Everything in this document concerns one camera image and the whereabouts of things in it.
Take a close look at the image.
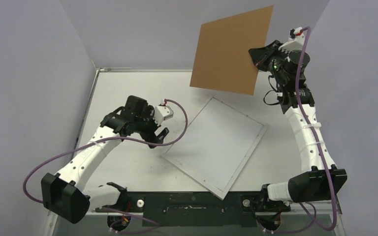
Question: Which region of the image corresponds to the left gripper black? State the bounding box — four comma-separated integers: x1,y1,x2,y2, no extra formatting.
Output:
134,106,168,148

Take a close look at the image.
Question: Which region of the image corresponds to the white brown backing board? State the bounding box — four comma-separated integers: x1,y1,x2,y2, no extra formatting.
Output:
189,6,273,95

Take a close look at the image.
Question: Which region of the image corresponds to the white picture frame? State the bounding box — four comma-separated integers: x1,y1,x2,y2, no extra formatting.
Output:
159,95,270,201

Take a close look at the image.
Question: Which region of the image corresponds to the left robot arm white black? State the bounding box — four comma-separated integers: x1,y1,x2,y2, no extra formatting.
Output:
41,95,174,224

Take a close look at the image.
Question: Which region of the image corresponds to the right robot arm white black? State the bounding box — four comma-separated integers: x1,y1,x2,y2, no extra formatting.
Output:
248,40,347,211

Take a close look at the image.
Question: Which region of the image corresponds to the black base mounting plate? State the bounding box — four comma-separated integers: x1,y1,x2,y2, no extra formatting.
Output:
111,191,291,227

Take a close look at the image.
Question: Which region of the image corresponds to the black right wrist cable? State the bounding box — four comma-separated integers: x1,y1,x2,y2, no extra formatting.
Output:
262,75,284,106

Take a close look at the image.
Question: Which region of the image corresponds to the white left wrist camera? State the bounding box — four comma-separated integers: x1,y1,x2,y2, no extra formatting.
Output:
153,99,174,126

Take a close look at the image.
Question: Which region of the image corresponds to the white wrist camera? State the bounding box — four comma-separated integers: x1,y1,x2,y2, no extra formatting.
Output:
153,99,174,126
278,27,305,54

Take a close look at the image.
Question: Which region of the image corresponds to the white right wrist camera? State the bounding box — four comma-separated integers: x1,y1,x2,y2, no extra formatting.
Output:
278,27,305,54

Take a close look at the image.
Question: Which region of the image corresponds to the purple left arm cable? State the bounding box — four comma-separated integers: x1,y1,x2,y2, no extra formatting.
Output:
23,99,189,235

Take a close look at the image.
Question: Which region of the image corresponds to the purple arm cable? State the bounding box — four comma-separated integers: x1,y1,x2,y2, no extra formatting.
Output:
23,99,189,235
257,27,338,235

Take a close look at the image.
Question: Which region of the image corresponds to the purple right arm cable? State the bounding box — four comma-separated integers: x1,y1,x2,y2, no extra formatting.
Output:
257,27,338,235

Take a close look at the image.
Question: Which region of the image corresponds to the aluminium front rail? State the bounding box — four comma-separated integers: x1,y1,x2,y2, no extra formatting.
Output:
48,191,342,216

